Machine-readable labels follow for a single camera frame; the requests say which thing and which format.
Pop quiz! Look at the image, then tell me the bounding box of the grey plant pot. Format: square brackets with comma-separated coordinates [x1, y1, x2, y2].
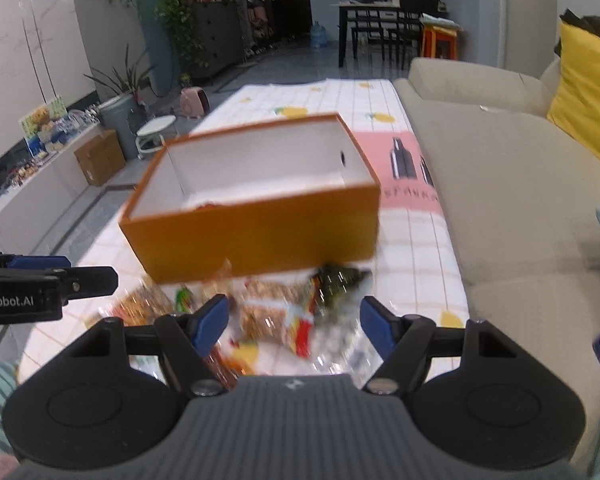
[96, 91, 149, 159]

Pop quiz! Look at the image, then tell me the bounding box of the red yellow snack packet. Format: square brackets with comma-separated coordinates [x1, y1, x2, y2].
[279, 304, 317, 359]

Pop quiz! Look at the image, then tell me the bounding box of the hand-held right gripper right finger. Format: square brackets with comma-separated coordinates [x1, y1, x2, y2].
[359, 296, 527, 395]

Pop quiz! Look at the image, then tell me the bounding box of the beige sofa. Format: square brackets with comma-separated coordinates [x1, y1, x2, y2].
[393, 35, 600, 466]

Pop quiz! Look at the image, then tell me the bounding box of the white low console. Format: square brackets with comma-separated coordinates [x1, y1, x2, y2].
[0, 119, 102, 233]

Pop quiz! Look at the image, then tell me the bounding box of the dark dining table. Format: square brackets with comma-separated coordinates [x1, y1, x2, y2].
[329, 0, 452, 69]

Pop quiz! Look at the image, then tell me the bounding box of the dark blanket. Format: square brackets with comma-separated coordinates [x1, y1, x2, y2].
[554, 9, 600, 57]

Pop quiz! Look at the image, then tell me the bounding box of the pink backpack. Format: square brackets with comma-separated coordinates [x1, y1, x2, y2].
[179, 86, 213, 121]

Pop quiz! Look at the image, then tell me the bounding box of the standing photo card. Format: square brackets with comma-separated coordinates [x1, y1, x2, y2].
[19, 94, 70, 157]

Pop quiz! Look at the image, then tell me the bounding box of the yellow cushion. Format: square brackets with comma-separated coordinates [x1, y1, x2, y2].
[546, 21, 600, 179]

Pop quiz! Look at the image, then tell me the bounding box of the brown nut snack packet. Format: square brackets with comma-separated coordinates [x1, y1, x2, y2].
[99, 284, 177, 332]

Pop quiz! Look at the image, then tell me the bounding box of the clear plastic bag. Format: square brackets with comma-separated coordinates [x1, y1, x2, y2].
[304, 342, 383, 377]

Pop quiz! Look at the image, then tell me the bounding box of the blue water bottle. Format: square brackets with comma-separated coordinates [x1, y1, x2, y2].
[309, 20, 330, 51]

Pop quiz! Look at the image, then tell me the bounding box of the orange cardboard box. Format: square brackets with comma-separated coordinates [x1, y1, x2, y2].
[118, 112, 382, 285]

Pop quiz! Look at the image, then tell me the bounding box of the dark green seaweed packet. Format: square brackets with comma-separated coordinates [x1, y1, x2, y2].
[309, 261, 374, 317]

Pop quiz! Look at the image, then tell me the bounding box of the dark grey cabinet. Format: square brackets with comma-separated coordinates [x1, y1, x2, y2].
[194, 0, 247, 80]

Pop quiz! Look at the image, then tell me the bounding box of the long leaf plant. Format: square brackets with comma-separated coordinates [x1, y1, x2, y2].
[83, 44, 157, 107]

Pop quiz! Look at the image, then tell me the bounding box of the orange stool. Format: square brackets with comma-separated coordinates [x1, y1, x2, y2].
[419, 24, 465, 62]

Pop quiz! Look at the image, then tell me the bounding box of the clear nut snack packet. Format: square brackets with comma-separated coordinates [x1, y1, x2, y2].
[237, 280, 308, 347]

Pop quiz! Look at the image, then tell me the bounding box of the brown carton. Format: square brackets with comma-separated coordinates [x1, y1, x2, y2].
[73, 129, 128, 188]

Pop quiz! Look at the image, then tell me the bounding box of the white round stool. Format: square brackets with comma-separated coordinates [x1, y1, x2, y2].
[135, 114, 178, 161]

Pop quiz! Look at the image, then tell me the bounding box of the green ivy plant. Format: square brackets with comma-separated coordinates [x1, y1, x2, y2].
[154, 0, 207, 77]

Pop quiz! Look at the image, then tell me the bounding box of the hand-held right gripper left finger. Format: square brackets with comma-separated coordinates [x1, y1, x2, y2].
[70, 294, 231, 397]

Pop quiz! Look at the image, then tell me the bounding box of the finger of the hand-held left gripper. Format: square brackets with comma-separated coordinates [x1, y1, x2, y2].
[0, 252, 73, 274]
[0, 266, 119, 307]

